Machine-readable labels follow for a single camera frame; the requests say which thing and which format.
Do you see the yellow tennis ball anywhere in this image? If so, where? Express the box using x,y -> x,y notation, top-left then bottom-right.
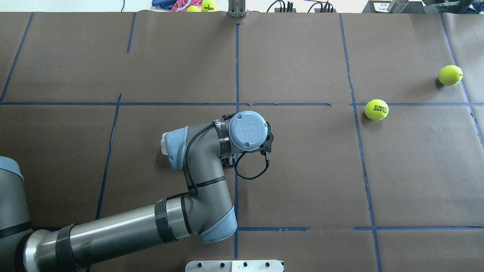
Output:
365,99 -> 389,121
438,65 -> 463,86

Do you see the white tennis ball can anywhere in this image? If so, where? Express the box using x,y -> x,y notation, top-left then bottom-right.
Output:
160,132 -> 168,156

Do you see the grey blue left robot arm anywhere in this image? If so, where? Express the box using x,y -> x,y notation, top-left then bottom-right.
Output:
1,111 -> 274,272

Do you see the spare tennis ball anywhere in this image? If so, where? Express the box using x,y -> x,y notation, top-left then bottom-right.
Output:
186,5 -> 201,12
201,0 -> 219,12

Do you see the spare tennis ball lower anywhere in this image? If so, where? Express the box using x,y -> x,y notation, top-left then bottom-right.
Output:
186,5 -> 201,12

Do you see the blue pink cloth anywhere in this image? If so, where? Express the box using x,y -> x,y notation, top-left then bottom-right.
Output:
151,0 -> 192,12

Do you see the metal cup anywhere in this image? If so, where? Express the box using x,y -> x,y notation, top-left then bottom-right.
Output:
388,0 -> 409,14

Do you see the aluminium frame post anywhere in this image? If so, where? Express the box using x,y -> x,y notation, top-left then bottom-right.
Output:
228,0 -> 247,18

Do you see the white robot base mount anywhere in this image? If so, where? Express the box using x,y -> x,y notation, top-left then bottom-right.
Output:
185,260 -> 285,272

